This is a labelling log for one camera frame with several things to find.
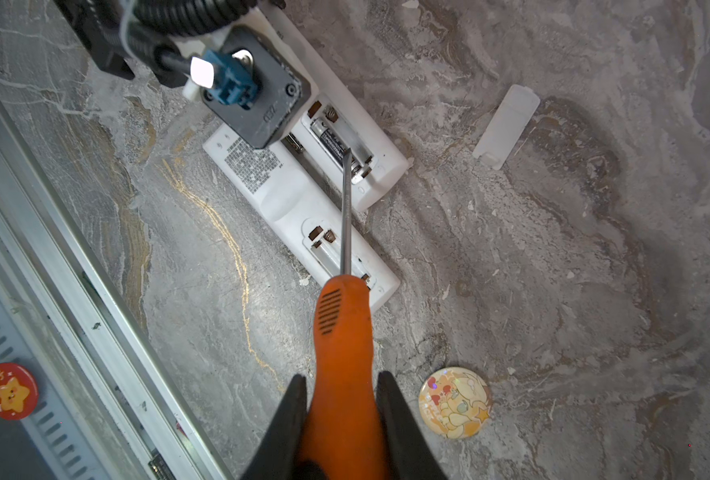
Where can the round wooden coaster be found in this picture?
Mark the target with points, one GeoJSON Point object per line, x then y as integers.
{"type": "Point", "coordinates": [455, 403]}

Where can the black batteries in remote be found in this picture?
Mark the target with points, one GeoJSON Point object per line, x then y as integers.
{"type": "Point", "coordinates": [339, 138]}

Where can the aluminium front rail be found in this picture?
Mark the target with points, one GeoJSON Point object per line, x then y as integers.
{"type": "Point", "coordinates": [108, 409]}

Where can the white battery cover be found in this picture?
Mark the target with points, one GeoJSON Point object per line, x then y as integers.
{"type": "Point", "coordinates": [506, 126]}

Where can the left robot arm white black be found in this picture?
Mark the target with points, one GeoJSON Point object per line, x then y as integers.
{"type": "Point", "coordinates": [148, 35]}

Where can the orange handled screwdriver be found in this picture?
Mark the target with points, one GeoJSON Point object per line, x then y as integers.
{"type": "Point", "coordinates": [342, 434]}

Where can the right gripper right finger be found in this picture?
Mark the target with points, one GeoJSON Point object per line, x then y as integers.
{"type": "Point", "coordinates": [409, 455]}

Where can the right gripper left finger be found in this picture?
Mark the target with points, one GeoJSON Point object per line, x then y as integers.
{"type": "Point", "coordinates": [275, 457]}

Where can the white remote control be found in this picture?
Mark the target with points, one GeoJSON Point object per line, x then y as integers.
{"type": "Point", "coordinates": [334, 121]}
{"type": "Point", "coordinates": [282, 192]}

